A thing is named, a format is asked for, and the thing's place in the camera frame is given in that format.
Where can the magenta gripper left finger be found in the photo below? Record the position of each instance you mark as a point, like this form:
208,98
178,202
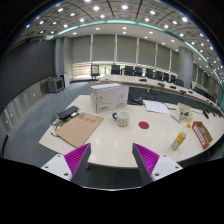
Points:
70,166

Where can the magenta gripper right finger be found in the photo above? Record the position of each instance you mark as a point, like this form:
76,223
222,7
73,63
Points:
152,166

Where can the brown cardboard sheet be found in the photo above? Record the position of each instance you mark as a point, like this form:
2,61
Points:
79,129

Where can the yellow drink bottle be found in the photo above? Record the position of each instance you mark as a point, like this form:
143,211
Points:
181,137

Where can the red round sticker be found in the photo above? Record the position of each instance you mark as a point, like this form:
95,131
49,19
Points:
143,125

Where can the black power adapter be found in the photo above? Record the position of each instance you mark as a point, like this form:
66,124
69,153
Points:
67,112

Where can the white patterned ceramic mug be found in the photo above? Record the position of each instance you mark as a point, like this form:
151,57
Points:
122,118

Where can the white paper sheets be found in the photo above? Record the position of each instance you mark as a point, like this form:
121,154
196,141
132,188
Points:
157,107

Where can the red and brown carton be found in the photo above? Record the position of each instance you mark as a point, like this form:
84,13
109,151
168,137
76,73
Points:
202,134

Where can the clear plastic bag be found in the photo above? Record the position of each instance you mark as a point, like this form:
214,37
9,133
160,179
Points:
184,112

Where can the dark blue object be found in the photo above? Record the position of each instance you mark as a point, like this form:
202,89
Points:
135,100

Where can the white cardboard box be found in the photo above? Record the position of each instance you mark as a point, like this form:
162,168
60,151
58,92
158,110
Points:
108,97

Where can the long curved conference desk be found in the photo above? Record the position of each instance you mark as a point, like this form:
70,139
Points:
159,85

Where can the black office chair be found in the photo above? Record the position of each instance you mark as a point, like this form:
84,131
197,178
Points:
115,69
138,71
149,73
94,73
128,70

